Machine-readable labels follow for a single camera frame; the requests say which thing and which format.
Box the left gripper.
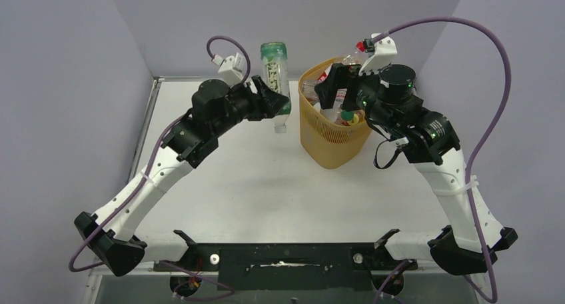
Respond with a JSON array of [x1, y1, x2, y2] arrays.
[[213, 75, 288, 136]]

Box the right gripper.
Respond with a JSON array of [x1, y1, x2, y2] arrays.
[[314, 59, 396, 133]]

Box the yellow juice bottle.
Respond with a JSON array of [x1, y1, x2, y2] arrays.
[[347, 113, 360, 126]]

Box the red label bottle sideways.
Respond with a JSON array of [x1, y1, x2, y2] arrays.
[[316, 41, 367, 83]]

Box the green label bottle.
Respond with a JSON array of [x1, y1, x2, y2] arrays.
[[261, 41, 292, 134]]

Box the yellow plastic waste bin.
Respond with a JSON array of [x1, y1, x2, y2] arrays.
[[298, 57, 371, 169]]

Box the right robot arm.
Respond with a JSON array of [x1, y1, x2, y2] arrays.
[[314, 63, 518, 275]]

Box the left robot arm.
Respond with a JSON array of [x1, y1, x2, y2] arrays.
[[74, 75, 290, 277]]

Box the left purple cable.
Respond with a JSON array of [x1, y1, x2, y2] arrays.
[[68, 35, 252, 303]]

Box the purple cable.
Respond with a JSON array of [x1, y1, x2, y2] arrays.
[[362, 16, 513, 304], [68, 35, 252, 303]]

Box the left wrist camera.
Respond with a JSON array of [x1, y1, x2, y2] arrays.
[[211, 52, 244, 87]]

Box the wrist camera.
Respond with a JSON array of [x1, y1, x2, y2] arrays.
[[356, 33, 398, 76], [211, 52, 244, 87]]

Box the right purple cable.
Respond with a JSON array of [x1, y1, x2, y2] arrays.
[[362, 16, 513, 304]]

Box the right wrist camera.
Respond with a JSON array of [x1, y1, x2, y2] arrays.
[[356, 33, 398, 76]]

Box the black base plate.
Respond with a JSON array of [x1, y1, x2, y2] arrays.
[[154, 242, 400, 291]]

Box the aluminium frame rail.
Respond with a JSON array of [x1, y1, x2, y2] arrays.
[[82, 264, 483, 303]]

